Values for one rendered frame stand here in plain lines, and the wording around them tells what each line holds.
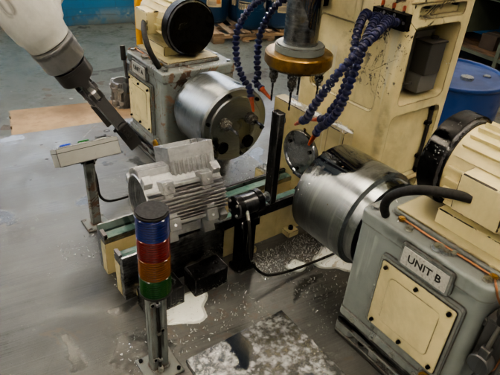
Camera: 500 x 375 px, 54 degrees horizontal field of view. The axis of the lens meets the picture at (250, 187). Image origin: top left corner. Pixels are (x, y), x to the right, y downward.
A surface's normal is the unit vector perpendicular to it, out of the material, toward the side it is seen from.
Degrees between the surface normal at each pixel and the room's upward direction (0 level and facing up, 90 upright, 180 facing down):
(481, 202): 90
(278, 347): 0
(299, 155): 90
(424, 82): 90
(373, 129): 90
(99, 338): 0
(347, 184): 35
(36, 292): 0
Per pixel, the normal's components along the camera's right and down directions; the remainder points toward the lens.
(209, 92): -0.37, -0.57
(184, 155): 0.50, 0.11
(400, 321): -0.80, 0.27
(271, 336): 0.07, -0.84
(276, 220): 0.59, 0.46
